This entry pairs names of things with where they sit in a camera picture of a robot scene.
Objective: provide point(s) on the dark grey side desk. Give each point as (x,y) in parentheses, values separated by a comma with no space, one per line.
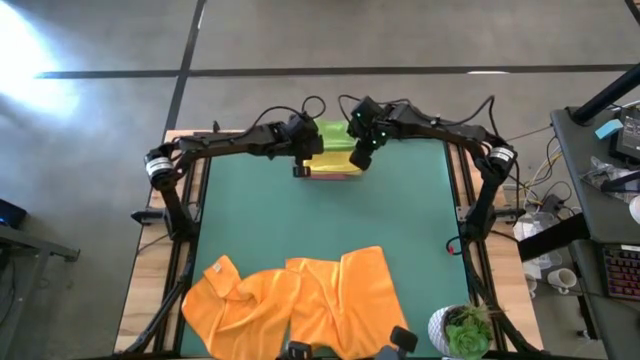
(600,220)

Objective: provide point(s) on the small black frame clamp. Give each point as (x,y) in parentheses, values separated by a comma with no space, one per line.
(216,126)

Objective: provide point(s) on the black aluminium table frame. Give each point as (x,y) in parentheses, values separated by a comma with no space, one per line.
(189,260)

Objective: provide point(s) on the crinkled clear plastic bag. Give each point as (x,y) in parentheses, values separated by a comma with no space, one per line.
(607,170)

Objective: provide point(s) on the green table mat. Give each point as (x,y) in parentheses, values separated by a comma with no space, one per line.
(300,215)

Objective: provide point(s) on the backlit computer keyboard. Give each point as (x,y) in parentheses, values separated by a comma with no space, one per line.
(622,272)

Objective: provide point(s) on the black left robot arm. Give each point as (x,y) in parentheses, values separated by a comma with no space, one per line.
(225,142)

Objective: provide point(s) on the black power adapter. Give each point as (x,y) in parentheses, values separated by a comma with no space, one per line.
(552,205)

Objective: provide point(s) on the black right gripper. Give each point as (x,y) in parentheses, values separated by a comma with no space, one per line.
(372,122)

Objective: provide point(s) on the black stand pole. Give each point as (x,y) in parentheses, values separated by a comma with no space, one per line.
(607,95)

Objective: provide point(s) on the black device blue light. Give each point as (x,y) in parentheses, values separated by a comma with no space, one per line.
(12,215)

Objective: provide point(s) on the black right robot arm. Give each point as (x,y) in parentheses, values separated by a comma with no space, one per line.
(450,130)

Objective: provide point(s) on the white cup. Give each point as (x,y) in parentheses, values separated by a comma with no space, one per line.
(636,210)

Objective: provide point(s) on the black padded bar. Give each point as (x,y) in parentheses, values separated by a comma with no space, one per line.
(555,237)

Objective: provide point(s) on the yellow microfiber towel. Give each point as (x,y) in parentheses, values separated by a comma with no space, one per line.
(332,162)

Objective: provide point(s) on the light blue card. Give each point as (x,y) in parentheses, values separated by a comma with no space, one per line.
(608,129)

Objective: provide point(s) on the pink microfiber towel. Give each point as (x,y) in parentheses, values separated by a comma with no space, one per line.
(335,176)

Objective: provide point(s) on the white mug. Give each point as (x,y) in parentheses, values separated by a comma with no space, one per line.
(561,280)

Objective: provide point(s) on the green microfiber towel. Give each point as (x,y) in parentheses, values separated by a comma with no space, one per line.
(336,137)

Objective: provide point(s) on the orange microfiber towel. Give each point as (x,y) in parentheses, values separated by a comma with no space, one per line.
(235,310)
(350,300)

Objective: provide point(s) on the clear plastic container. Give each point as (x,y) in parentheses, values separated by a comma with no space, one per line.
(530,227)

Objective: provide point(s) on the succulent in white pot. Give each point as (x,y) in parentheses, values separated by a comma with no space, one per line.
(467,335)

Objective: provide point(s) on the black box device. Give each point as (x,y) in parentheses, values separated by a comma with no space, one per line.
(629,137)

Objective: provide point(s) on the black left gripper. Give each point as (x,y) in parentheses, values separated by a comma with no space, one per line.
(302,140)

